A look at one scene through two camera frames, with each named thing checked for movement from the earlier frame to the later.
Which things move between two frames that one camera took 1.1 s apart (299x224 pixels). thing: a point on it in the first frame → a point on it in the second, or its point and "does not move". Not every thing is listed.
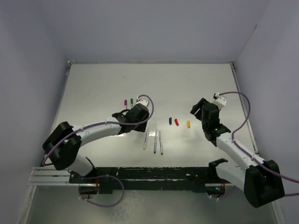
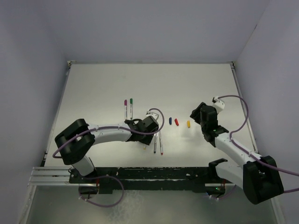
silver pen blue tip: [155, 142] does not move
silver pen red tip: [161, 144] does not move
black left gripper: [141, 128] → [147, 140]
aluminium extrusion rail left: [50, 176] does not move
